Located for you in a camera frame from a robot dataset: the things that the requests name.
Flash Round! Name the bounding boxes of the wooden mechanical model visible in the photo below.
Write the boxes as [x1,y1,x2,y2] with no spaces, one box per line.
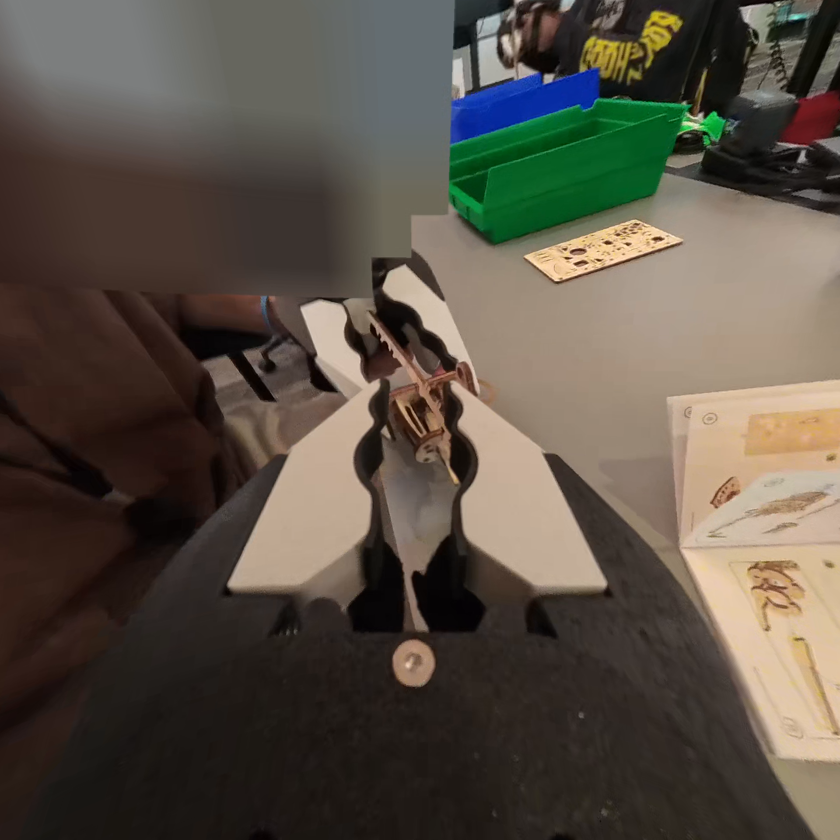
[366,310,475,487]

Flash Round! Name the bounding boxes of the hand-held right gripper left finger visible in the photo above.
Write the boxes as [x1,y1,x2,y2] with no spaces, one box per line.
[225,379,388,598]

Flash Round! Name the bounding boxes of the model instruction booklet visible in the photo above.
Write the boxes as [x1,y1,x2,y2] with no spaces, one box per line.
[666,379,840,763]

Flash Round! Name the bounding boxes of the dark grey device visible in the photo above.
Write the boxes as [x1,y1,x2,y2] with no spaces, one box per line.
[701,88,840,198]

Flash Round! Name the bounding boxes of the laser-cut wooden part sheet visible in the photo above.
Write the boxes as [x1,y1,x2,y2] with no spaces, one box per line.
[523,220,685,284]

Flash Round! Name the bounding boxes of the black office chair base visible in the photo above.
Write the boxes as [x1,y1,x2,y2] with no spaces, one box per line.
[177,325,342,403]

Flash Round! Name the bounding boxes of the green plastic bin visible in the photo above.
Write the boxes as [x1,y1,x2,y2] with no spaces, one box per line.
[448,97,690,245]

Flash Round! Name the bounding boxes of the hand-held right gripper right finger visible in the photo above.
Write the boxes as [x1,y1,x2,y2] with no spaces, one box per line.
[448,384,609,597]

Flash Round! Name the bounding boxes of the person's left forearm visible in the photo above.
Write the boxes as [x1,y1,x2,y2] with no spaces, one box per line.
[180,294,309,336]

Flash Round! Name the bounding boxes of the person's beige pants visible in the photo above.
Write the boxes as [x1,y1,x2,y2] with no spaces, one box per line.
[220,387,316,476]

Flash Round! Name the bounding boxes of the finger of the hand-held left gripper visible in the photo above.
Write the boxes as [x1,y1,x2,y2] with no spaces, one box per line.
[301,297,388,400]
[373,257,480,396]

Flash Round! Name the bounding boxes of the person's brown top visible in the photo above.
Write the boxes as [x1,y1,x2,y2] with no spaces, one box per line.
[0,282,227,736]

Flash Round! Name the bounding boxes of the red cloth bag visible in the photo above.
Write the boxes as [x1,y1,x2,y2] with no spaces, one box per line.
[780,91,840,147]

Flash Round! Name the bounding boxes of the blue plastic bin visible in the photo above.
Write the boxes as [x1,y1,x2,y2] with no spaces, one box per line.
[450,69,601,144]

